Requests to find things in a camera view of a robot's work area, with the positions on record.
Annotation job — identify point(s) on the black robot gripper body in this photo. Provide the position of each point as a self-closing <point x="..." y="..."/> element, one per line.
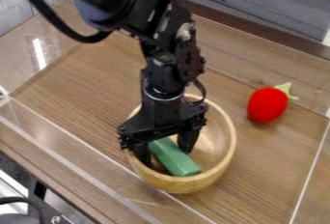
<point x="159" y="118"/>

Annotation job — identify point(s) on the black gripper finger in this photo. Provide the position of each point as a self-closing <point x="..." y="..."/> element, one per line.
<point x="141" y="153"/>
<point x="187" y="138"/>

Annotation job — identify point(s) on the green rectangular block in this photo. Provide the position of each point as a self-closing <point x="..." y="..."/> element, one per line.
<point x="176" y="162"/>

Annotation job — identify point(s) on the light wooden oval bowl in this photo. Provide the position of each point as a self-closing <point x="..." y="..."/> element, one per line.
<point x="212" y="154"/>

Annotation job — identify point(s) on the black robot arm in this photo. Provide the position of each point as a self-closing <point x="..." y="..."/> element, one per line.
<point x="164" y="28"/>

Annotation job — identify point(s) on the red plush strawberry toy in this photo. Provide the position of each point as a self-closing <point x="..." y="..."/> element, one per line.
<point x="267" y="103"/>

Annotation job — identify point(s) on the clear acrylic tray wall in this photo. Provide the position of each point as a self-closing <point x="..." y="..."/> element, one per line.
<point x="72" y="91"/>

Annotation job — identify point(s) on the black table leg bracket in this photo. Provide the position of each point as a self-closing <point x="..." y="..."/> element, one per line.
<point x="27" y="208"/>

